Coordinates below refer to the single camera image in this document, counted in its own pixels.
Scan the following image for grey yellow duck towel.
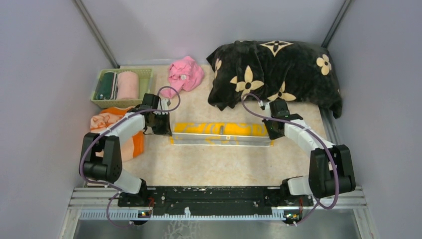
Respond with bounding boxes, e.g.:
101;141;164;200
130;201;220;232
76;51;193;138
170;122;274;147

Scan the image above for pink towel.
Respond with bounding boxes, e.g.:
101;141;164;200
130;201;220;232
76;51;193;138
168;56;205;92

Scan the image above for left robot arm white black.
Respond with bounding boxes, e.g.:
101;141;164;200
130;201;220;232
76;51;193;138
79;94;172;206

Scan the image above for green plastic basket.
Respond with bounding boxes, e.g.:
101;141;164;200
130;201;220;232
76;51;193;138
90;67;153;109

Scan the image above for orange peach towel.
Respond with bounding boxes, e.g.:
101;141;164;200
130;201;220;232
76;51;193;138
90;106;146;163

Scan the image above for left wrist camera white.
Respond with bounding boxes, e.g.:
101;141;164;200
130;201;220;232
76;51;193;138
160;98;171;115

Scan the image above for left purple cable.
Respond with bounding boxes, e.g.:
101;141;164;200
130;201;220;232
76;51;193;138
79;86;181;229

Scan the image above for rolled dark green towel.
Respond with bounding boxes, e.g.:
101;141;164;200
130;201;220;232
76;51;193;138
94;71;118;100

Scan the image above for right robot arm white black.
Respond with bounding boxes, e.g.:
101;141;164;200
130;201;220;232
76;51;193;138
259;100;356;205

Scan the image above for rolled peach towel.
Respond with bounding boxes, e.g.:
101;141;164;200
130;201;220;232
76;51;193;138
116;71;139;100

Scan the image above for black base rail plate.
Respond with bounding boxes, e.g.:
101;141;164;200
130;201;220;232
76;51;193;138
117;186;314;218

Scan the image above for black floral pillow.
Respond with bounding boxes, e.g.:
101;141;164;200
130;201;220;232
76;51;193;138
207;40;343;119

